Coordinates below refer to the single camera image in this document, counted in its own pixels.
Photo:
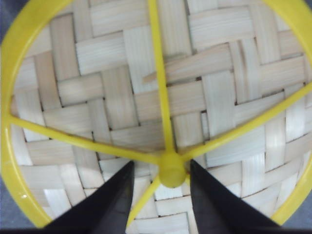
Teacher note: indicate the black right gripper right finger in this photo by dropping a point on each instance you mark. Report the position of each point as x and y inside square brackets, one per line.
[217, 209]

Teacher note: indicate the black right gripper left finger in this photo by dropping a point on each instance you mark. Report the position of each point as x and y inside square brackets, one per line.
[107, 209]

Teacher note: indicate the woven bamboo steamer lid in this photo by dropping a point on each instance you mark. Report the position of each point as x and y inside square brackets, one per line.
[89, 85]

